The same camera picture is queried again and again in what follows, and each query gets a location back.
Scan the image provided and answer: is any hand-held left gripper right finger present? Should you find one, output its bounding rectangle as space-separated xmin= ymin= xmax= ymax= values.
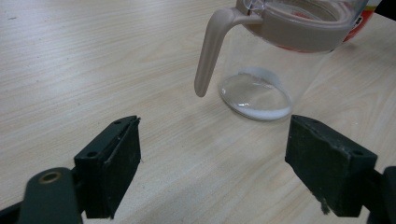
xmin=284 ymin=114 xmax=378 ymax=217

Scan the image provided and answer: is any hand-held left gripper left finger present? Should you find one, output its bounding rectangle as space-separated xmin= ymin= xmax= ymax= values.
xmin=74 ymin=115 xmax=142 ymax=219

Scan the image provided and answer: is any clear bag with red print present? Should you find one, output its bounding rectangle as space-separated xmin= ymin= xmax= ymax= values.
xmin=342 ymin=0 xmax=383 ymax=43

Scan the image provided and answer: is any clear jar with beige handle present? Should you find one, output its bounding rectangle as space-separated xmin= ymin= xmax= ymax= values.
xmin=193 ymin=0 xmax=370 ymax=121

